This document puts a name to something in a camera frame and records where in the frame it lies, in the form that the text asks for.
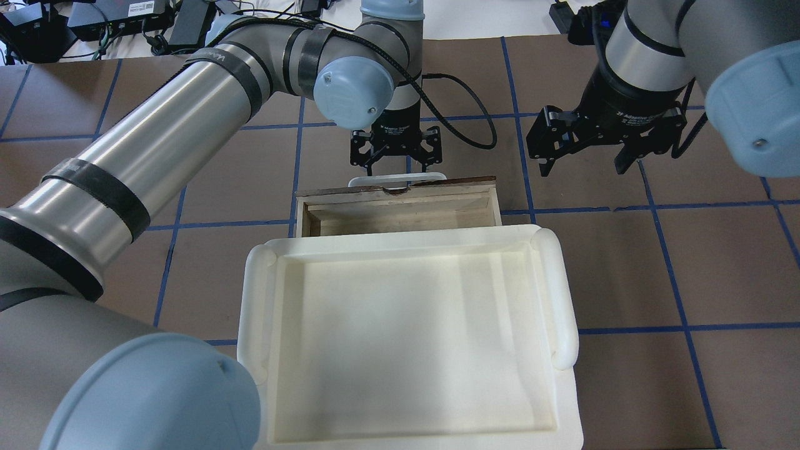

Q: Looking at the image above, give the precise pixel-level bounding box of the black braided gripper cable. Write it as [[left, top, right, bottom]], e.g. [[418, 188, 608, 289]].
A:
[[331, 25, 498, 149]]

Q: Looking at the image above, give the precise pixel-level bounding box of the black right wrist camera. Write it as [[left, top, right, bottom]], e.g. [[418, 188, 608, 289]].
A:
[[548, 1, 627, 46]]

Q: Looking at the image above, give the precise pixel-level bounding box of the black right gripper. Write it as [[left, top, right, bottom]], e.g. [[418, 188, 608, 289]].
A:
[[526, 61, 688, 177]]

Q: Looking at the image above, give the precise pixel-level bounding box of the black power adapter brick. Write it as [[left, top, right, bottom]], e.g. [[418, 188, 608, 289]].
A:
[[167, 1, 216, 53]]

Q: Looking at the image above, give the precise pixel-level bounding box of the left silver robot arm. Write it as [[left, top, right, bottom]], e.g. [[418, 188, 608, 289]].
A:
[[2, 1, 425, 449]]

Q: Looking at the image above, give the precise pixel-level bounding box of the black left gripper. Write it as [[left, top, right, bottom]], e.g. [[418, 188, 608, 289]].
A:
[[349, 107, 443, 176]]

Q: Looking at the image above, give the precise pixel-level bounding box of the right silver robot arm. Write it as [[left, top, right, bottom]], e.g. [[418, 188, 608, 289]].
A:
[[526, 1, 799, 178]]

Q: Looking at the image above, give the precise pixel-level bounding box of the white foam tray box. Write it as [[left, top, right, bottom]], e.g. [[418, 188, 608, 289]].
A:
[[237, 224, 584, 449]]

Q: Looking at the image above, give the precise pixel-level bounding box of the wooden drawer with white handle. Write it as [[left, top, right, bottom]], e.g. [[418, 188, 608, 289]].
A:
[[294, 172, 503, 238]]

